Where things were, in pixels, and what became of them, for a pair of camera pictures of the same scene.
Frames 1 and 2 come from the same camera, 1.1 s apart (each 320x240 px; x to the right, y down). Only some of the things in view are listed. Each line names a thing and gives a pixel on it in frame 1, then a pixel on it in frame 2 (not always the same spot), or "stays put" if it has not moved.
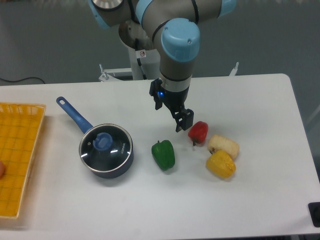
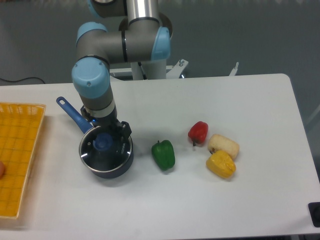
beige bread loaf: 219,143 stays put
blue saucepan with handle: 106,150 stays put
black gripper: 175,100 to 109,124
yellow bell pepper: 221,164 stays put
